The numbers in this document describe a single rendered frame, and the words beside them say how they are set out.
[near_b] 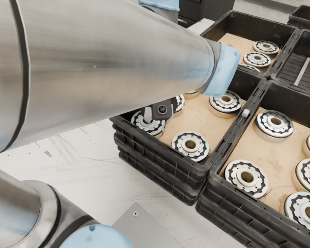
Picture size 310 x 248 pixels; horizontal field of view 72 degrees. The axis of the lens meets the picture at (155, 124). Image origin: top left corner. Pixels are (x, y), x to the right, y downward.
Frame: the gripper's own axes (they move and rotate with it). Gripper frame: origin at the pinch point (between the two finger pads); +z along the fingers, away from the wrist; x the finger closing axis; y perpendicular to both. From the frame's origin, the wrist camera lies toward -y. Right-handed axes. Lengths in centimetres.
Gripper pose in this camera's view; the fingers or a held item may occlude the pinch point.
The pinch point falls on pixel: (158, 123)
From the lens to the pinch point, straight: 63.6
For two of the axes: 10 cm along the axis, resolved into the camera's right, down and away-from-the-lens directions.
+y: -1.4, -7.6, 6.4
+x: -9.9, 1.0, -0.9
